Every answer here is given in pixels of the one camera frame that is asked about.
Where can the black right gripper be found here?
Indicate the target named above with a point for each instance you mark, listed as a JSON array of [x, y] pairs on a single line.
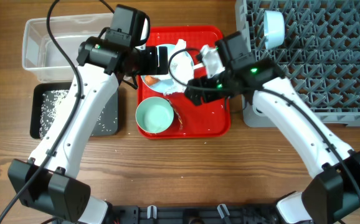
[[207, 96]]

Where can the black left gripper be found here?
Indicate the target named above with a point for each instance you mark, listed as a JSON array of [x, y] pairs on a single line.
[[152, 67]]

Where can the light blue bowl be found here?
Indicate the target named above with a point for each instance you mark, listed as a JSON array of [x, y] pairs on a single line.
[[274, 29]]

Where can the pile of rice grains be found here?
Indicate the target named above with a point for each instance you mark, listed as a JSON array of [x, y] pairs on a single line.
[[107, 123]]

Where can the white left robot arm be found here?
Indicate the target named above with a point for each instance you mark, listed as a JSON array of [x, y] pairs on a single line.
[[47, 181]]

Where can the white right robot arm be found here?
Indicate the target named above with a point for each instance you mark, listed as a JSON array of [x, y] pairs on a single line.
[[334, 166]]

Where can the black waste tray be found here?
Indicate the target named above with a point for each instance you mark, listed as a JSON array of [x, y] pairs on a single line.
[[41, 88]]

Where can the grey dishwasher rack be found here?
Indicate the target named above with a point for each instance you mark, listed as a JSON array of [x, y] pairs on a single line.
[[320, 53]]

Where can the orange food piece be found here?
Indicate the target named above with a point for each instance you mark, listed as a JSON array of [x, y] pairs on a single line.
[[149, 80]]

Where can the white spoon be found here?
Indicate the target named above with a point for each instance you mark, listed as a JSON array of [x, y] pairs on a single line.
[[199, 65]]

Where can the light blue plate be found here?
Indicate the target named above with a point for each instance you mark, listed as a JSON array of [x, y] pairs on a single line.
[[165, 80]]

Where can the red serving tray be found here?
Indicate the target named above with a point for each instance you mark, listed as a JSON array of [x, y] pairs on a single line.
[[205, 121]]

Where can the crumpled white napkin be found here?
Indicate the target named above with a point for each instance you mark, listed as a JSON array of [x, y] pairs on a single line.
[[181, 67]]

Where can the mint green bowl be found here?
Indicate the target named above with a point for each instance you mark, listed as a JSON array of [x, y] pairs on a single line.
[[154, 115]]

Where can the red candy wrapper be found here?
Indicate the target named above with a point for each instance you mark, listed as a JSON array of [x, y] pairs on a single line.
[[178, 117]]

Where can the clear plastic bin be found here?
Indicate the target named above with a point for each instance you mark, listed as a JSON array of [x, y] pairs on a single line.
[[41, 57]]

